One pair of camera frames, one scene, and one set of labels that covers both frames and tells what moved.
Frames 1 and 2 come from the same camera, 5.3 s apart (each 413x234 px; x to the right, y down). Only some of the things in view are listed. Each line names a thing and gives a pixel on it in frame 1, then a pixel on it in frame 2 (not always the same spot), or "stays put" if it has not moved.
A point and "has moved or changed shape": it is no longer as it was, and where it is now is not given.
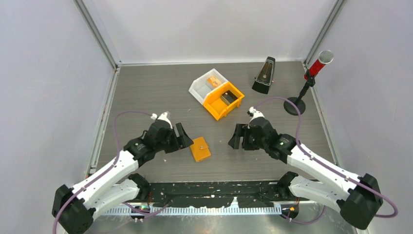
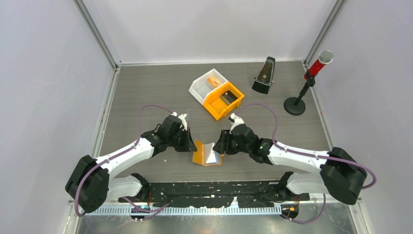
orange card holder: [200, 149] has moved or changed shape
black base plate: [213, 194] stays put
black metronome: [265, 76] stays put
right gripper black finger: [240, 130] → [222, 146]
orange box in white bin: [214, 81] stays put
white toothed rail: [196, 210] stays put
